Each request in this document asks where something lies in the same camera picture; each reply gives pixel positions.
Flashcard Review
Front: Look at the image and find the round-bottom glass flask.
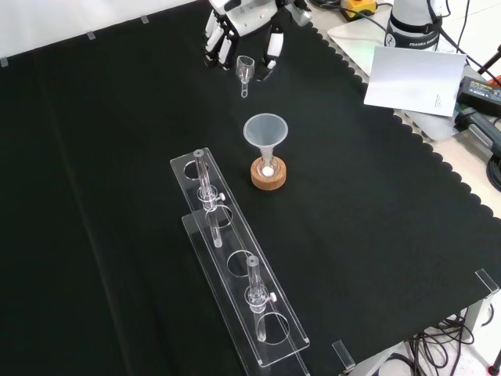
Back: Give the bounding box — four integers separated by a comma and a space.
256, 150, 280, 179

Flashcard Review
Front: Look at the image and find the clear acrylic cloth clamp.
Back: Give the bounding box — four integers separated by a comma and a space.
474, 268, 501, 295
331, 339, 356, 372

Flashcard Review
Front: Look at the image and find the translucent plastic funnel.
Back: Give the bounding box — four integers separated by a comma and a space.
243, 113, 290, 158

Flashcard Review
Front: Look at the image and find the black table cloth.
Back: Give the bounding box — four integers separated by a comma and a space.
0, 0, 501, 376

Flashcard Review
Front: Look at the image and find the yellow stop button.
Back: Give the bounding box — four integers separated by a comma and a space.
339, 0, 377, 20

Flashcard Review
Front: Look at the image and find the cork ring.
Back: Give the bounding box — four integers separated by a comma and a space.
250, 155, 289, 192

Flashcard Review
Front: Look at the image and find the white paper card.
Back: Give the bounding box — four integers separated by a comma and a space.
363, 45, 467, 118

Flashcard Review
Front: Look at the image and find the black power adapter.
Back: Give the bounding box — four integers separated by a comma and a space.
456, 75, 501, 115

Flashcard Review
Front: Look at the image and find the pale board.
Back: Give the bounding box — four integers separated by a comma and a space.
326, 10, 467, 143

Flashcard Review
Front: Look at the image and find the clear acrylic funnel stand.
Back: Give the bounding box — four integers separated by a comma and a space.
169, 146, 312, 376

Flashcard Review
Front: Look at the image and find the black stop button cable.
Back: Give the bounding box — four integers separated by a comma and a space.
344, 2, 395, 35

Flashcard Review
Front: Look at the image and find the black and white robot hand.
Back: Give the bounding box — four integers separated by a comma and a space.
202, 0, 314, 82

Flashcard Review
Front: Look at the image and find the black floor cable bundle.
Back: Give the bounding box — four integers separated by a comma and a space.
391, 305, 496, 376

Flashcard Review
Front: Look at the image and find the black tripod leg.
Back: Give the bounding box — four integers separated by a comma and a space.
475, 42, 501, 76

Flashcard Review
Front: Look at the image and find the clear glass weighing funnel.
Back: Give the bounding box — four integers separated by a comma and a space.
236, 55, 256, 99

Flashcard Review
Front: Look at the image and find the black grey plug block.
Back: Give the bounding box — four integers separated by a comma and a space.
455, 107, 501, 158

